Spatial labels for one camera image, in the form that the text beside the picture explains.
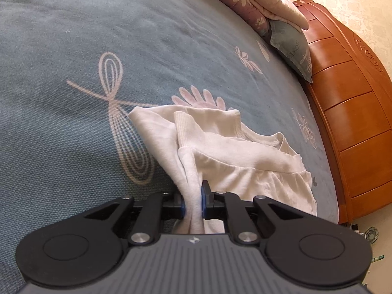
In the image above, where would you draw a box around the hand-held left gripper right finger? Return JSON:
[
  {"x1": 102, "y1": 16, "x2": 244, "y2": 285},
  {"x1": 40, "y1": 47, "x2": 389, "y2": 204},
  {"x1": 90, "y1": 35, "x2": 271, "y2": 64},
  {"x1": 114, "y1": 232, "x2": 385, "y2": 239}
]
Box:
[{"x1": 200, "y1": 180, "x2": 299, "y2": 247}]

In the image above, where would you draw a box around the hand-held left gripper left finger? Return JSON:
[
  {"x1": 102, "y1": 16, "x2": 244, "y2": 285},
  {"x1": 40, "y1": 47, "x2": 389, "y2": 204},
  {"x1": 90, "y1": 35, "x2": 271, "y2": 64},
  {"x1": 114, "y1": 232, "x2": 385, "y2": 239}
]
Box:
[{"x1": 86, "y1": 191, "x2": 186, "y2": 247}]

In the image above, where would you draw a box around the white printed long-sleeve shirt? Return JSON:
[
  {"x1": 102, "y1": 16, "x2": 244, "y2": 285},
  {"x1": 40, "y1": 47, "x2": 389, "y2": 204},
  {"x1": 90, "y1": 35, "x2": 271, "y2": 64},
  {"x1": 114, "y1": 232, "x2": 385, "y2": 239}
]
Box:
[{"x1": 129, "y1": 104, "x2": 317, "y2": 236}]

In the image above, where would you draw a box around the small white fan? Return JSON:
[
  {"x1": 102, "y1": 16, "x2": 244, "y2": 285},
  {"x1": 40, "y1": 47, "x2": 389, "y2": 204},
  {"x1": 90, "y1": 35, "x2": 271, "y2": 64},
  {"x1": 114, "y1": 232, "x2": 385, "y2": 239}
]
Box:
[{"x1": 363, "y1": 227, "x2": 380, "y2": 245}]

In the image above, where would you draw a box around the wooden headboard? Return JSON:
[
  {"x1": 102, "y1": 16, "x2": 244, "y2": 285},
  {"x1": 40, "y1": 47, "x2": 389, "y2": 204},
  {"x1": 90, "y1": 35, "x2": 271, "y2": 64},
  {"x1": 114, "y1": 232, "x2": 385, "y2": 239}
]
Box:
[{"x1": 292, "y1": 0, "x2": 392, "y2": 228}]

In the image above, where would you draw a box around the teal pillow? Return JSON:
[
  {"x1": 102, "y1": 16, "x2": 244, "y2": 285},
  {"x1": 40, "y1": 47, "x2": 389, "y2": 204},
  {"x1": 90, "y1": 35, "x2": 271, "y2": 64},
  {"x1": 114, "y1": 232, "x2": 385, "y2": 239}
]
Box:
[{"x1": 269, "y1": 19, "x2": 313, "y2": 84}]

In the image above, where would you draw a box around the blue floral bed sheet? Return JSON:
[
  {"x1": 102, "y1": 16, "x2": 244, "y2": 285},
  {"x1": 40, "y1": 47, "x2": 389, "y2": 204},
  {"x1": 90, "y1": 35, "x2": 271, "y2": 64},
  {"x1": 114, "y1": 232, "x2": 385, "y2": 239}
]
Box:
[{"x1": 0, "y1": 0, "x2": 348, "y2": 285}]

